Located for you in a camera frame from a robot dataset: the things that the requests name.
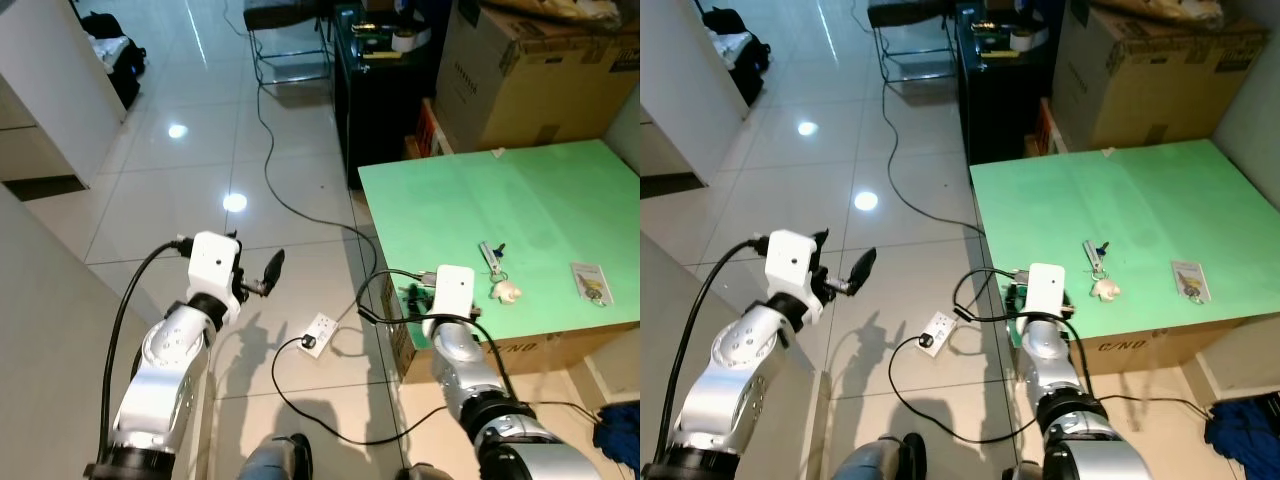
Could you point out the key bunch with white charm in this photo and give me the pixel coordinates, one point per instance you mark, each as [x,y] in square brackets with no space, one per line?
[490,256]
[1093,255]

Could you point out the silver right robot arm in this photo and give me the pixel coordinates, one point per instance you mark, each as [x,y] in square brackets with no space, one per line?
[465,365]
[1050,365]

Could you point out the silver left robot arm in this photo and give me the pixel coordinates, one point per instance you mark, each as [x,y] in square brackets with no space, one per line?
[735,370]
[165,370]

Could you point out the white power strip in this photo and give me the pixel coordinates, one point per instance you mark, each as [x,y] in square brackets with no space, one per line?
[942,332]
[322,333]

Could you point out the cardboard box under green board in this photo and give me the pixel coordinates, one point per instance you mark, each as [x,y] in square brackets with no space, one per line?
[540,348]
[1150,348]

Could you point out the red orange flat item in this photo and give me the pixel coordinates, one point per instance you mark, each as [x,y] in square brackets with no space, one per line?
[425,130]
[1046,128]

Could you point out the white printed card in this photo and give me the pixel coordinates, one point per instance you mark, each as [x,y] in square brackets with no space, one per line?
[591,282]
[1191,281]

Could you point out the grey robot right leg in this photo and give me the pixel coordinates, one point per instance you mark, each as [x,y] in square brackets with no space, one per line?
[1022,472]
[418,473]

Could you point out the grey robot leg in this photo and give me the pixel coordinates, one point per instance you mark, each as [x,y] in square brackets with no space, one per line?
[1022,472]
[418,473]
[270,462]
[870,462]

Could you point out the grey robot left leg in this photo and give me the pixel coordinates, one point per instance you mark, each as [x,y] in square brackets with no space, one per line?
[870,462]
[270,462]

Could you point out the black cabinet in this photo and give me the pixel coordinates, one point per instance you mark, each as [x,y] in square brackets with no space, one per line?
[1000,110]
[385,115]

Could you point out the black bag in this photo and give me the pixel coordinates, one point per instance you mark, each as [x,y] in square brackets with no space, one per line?
[745,65]
[120,70]

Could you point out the white cloth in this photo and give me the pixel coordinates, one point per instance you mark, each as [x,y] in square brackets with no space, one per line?
[110,48]
[728,45]

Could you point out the yellow green tool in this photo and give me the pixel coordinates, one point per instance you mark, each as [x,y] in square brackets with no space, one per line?
[995,52]
[382,53]

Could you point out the large brown cardboard box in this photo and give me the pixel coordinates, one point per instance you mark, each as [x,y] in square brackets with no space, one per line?
[1150,85]
[540,85]

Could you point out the white tape roll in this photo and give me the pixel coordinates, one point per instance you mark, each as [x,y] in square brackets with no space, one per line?
[407,41]
[1024,40]

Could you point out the clear plastic bag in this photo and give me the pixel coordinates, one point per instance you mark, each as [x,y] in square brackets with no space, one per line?
[1165,10]
[555,10]

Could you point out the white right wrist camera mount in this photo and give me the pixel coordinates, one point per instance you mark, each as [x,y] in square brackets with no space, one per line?
[1046,290]
[454,292]

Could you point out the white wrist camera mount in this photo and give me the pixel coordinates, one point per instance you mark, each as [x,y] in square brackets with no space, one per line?
[1046,290]
[790,262]
[454,292]
[214,265]

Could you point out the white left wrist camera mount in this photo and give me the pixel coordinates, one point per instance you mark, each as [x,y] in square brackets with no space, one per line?
[790,262]
[214,265]

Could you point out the metal frame chair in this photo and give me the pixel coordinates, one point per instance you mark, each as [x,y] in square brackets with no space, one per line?
[905,15]
[285,18]

